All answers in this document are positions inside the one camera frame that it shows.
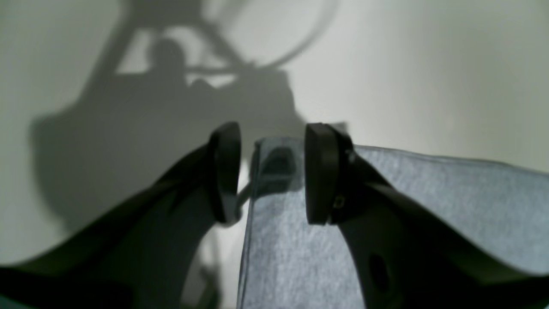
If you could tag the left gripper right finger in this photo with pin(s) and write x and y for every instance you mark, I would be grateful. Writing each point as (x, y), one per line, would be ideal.
(405, 257)

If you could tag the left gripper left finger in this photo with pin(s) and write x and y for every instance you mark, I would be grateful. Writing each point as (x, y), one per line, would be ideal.
(137, 256)

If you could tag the grey T-shirt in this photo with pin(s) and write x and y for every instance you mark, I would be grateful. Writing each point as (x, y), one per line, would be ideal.
(288, 263)

